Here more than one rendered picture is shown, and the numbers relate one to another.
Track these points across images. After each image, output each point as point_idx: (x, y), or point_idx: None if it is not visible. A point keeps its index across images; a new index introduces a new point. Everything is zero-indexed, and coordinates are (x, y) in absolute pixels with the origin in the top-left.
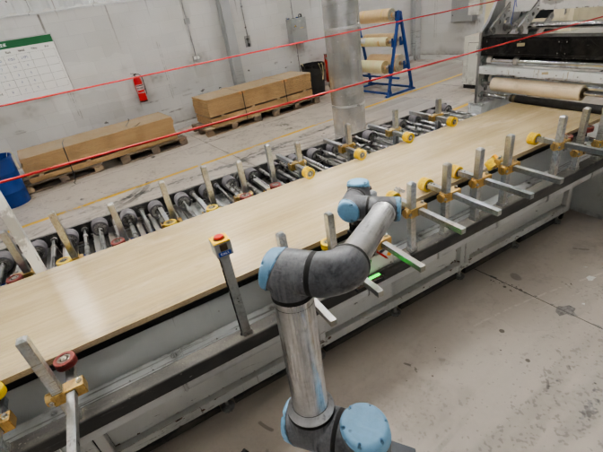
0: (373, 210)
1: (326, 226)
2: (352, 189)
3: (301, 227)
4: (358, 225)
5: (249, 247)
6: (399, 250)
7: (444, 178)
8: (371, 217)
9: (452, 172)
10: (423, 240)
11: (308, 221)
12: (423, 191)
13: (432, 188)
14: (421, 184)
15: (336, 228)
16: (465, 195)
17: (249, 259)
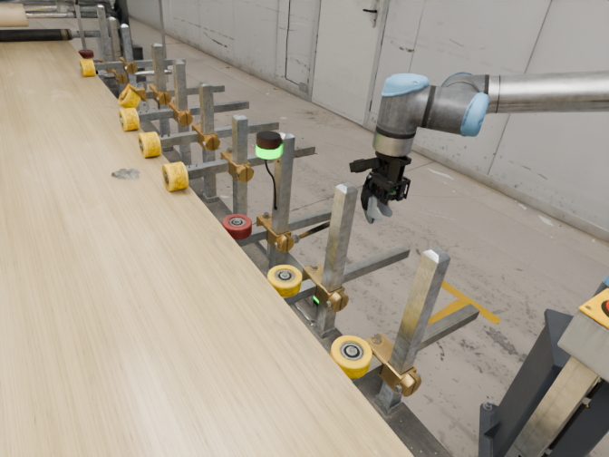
0: (536, 75)
1: (345, 218)
2: (437, 87)
3: (194, 321)
4: (607, 79)
5: (268, 456)
6: (310, 213)
7: (208, 108)
8: (575, 72)
9: (134, 120)
10: (220, 218)
11: (172, 306)
12: (152, 157)
13: (173, 141)
14: (153, 144)
15: (229, 261)
16: (225, 127)
17: (337, 446)
